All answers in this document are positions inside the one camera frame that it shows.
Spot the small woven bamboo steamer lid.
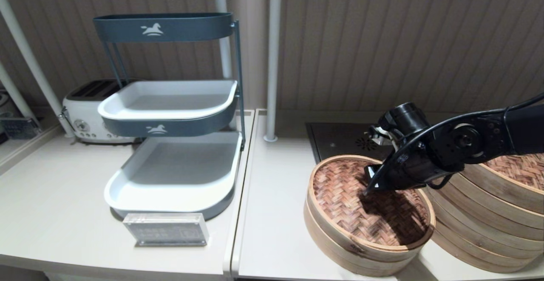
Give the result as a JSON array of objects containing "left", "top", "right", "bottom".
[{"left": 309, "top": 154, "right": 436, "bottom": 262}]

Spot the small bamboo steamer basket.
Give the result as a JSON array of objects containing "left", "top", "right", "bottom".
[{"left": 304, "top": 200, "right": 425, "bottom": 277}]

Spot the large bamboo steamer basket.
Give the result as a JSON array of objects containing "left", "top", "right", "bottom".
[
  {"left": 427, "top": 173, "right": 544, "bottom": 241},
  {"left": 419, "top": 187, "right": 540, "bottom": 273},
  {"left": 421, "top": 183, "right": 544, "bottom": 258}
]

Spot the black induction cooktop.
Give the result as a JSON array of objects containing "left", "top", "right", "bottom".
[{"left": 305, "top": 122, "right": 398, "bottom": 165}]

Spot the white metal pole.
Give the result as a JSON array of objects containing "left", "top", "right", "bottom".
[
  {"left": 0, "top": 0, "right": 76, "bottom": 139},
  {"left": 0, "top": 60, "right": 40, "bottom": 122},
  {"left": 263, "top": 0, "right": 283, "bottom": 142}
]

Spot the white tray with blue base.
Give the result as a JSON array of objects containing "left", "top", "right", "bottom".
[{"left": 104, "top": 131, "right": 243, "bottom": 221}]

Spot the white tray with horse logo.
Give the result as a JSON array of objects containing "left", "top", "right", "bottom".
[{"left": 98, "top": 80, "right": 238, "bottom": 138}]

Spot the clear acrylic warning sign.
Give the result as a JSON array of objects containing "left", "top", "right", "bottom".
[{"left": 123, "top": 212, "right": 210, "bottom": 247}]

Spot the dark blue horse-logo shelf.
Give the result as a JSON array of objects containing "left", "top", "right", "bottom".
[{"left": 93, "top": 13, "right": 234, "bottom": 43}]

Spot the white retro toaster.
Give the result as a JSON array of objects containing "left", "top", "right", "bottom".
[{"left": 62, "top": 79, "right": 141, "bottom": 144}]

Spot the grey patterned box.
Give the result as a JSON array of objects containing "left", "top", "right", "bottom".
[{"left": 0, "top": 116, "right": 42, "bottom": 140}]

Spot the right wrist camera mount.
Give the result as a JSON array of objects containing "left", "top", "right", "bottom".
[{"left": 368, "top": 124, "right": 400, "bottom": 150}]

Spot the dark blue metal rack frame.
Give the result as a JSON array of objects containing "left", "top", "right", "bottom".
[{"left": 103, "top": 19, "right": 247, "bottom": 152}]

